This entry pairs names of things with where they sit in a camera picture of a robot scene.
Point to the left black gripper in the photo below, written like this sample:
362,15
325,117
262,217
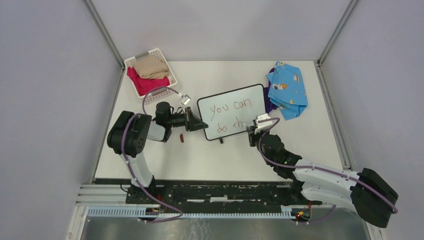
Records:
192,123

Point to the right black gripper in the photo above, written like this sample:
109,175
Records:
252,136

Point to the black framed whiteboard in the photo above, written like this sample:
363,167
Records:
226,112

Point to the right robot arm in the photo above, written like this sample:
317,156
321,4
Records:
365,192

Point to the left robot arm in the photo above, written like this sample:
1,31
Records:
129,134

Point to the purple cloth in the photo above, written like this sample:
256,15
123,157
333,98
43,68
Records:
269,106

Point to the blue patterned cloth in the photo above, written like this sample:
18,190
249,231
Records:
287,90

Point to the magenta cloth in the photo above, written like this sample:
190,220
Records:
144,85

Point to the white plastic basket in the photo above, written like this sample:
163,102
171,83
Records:
157,92

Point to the beige folded cloth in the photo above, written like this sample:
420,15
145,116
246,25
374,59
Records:
151,68

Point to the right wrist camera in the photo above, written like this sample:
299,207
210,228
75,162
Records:
262,122

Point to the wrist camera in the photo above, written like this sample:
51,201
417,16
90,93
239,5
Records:
184,100
262,122

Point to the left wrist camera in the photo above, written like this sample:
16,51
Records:
184,100

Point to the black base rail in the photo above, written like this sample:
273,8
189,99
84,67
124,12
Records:
179,199

